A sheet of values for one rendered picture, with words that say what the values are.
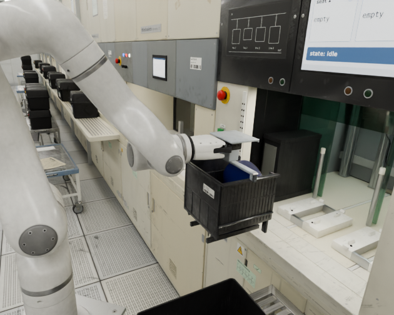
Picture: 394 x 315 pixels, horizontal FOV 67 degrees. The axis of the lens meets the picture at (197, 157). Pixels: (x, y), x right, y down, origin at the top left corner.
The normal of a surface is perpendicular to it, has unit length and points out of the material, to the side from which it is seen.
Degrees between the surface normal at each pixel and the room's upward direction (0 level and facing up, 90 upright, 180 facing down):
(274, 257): 90
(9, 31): 105
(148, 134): 65
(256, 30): 90
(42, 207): 59
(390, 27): 90
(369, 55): 90
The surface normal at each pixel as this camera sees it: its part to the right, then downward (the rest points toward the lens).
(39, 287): 0.25, 0.31
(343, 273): 0.04, -0.94
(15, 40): -0.36, 0.69
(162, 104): 0.49, 0.30
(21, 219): 0.26, -0.09
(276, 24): -0.87, 0.13
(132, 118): -0.04, -0.32
